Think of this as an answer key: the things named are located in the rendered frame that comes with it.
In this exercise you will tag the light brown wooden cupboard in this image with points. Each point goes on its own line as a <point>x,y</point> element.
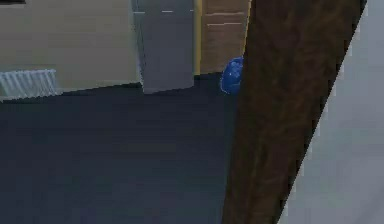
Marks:
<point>222,36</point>

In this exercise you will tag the dark framed window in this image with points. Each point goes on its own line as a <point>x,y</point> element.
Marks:
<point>11,1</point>

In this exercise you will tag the white ribbed radiator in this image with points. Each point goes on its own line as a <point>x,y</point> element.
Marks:
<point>28,83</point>

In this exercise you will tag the blue round bag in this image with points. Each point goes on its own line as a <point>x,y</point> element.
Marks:
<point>232,75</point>

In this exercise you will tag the dark brown wooden door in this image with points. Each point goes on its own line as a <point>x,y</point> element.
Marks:
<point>283,116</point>

